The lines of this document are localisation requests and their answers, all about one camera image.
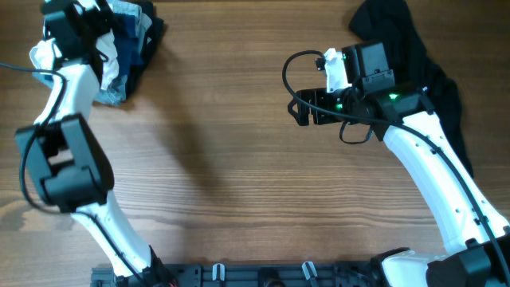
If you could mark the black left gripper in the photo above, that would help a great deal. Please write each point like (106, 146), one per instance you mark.
(96, 19)

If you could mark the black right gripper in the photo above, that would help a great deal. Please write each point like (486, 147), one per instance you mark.
(312, 106)

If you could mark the white t-shirt black print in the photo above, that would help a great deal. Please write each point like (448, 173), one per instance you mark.
(46, 55)

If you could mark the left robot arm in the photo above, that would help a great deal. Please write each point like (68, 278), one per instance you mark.
(59, 153)

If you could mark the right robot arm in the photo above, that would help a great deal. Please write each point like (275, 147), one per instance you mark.
(475, 235)

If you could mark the blue button shirt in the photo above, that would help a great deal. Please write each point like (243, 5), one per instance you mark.
(127, 44)

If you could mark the black folded garment left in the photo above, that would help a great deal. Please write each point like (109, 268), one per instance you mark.
(152, 31)

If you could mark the light grey folded garment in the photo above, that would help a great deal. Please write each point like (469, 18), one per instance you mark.
(116, 94)

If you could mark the black garment right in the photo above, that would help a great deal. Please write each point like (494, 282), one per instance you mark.
(390, 22)

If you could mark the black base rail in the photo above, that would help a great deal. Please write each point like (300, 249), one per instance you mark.
(339, 274)

